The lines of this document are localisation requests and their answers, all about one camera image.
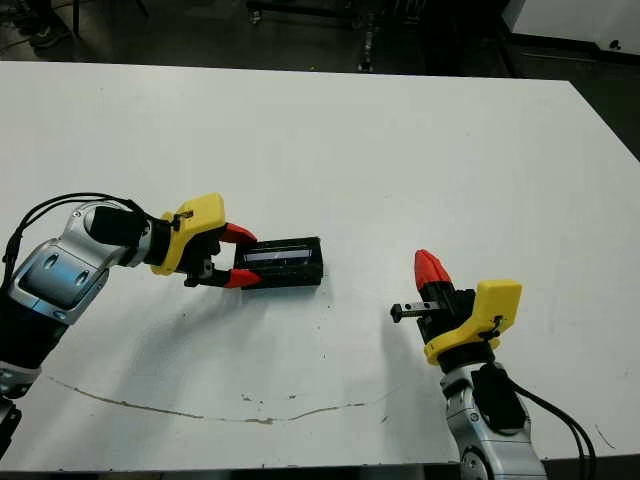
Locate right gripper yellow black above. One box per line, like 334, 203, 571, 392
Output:
389, 248, 524, 367

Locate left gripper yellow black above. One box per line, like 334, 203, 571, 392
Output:
149, 191, 265, 292

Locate black box lid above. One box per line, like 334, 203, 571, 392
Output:
231, 235, 327, 291

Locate dark sneaker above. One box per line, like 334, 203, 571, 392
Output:
28, 23, 72, 50

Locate white cabinet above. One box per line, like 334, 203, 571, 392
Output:
498, 0, 640, 52

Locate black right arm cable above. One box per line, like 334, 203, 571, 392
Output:
513, 385, 600, 480

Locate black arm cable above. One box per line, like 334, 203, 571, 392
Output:
513, 385, 600, 480
1, 191, 154, 284

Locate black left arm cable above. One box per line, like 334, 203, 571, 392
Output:
1, 191, 154, 284

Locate black wheeled metal frame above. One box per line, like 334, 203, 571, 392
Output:
246, 0, 427, 75

